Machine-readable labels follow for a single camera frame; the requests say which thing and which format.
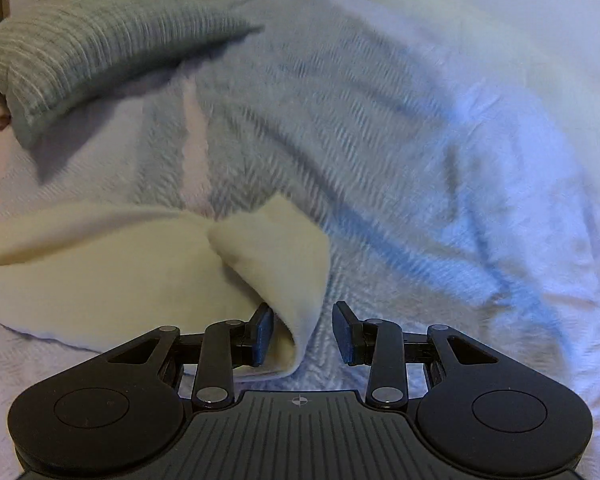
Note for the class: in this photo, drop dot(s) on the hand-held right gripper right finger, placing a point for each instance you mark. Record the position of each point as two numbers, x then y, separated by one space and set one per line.
342 336

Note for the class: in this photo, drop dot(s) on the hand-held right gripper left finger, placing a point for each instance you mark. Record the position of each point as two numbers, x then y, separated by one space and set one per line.
263 336

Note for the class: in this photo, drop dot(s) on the cream garment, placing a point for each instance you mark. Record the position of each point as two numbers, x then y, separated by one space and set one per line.
145 285

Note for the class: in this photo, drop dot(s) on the grey fluffy blanket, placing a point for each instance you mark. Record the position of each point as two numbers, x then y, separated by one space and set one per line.
360 160

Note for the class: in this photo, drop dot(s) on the pink bed sheet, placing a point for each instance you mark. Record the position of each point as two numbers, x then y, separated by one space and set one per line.
10 200

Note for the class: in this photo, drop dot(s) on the grey striped pillow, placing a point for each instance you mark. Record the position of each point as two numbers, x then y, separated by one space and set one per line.
75 55

